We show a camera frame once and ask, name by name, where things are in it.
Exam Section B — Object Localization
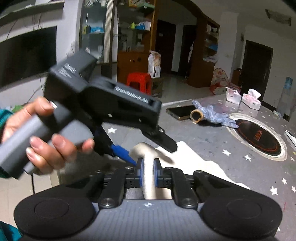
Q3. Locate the cream sweater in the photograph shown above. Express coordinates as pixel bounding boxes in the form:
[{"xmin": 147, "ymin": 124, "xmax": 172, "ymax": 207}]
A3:
[{"xmin": 129, "ymin": 141, "xmax": 249, "ymax": 200}]

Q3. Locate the left bare hand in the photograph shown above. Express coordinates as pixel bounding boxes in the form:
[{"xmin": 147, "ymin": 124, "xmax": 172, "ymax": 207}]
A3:
[{"xmin": 1, "ymin": 97, "xmax": 95, "ymax": 175}]

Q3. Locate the black smartphone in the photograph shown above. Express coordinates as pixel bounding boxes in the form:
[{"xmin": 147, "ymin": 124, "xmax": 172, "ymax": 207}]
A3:
[{"xmin": 166, "ymin": 105, "xmax": 196, "ymax": 121}]

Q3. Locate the red plastic stool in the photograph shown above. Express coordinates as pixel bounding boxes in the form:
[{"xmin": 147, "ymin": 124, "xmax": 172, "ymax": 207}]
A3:
[{"xmin": 126, "ymin": 72, "xmax": 152, "ymax": 95}]

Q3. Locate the blue knit work glove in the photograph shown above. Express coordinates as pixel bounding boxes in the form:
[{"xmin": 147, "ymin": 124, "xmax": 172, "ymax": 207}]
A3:
[{"xmin": 190, "ymin": 100, "xmax": 239, "ymax": 129}]

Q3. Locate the white paper carton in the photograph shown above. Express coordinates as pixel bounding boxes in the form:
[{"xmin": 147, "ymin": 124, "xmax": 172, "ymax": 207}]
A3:
[{"xmin": 148, "ymin": 51, "xmax": 161, "ymax": 79}]

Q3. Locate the teal jacket left sleeve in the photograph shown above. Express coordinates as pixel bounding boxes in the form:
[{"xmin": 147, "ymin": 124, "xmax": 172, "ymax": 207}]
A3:
[{"xmin": 0, "ymin": 109, "xmax": 13, "ymax": 138}]

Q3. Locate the wooden display shelf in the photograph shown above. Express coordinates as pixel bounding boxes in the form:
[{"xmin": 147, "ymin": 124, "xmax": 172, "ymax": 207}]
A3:
[{"xmin": 79, "ymin": 1, "xmax": 157, "ymax": 83}]

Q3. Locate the spotted play tent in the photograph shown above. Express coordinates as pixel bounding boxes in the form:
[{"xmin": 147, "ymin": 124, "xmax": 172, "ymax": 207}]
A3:
[{"xmin": 210, "ymin": 68, "xmax": 240, "ymax": 95}]

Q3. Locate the small white tissue box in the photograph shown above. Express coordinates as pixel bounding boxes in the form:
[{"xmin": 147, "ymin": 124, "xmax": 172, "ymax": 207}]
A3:
[{"xmin": 226, "ymin": 87, "xmax": 242, "ymax": 105}]

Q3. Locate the round induction cooktop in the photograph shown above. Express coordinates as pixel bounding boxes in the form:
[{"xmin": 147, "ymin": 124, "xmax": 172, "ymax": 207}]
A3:
[{"xmin": 227, "ymin": 113, "xmax": 288, "ymax": 162}]

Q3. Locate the pink white tissue box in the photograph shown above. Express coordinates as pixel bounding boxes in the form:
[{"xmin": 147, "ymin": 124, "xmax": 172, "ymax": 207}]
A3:
[{"xmin": 241, "ymin": 89, "xmax": 261, "ymax": 110}]

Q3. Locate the white remote control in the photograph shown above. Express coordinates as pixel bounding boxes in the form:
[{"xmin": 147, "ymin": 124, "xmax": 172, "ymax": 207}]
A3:
[{"xmin": 285, "ymin": 130, "xmax": 296, "ymax": 146}]

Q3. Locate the water dispenser with bottle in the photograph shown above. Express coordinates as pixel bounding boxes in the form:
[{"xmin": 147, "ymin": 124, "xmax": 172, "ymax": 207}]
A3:
[{"xmin": 276, "ymin": 77, "xmax": 293, "ymax": 118}]

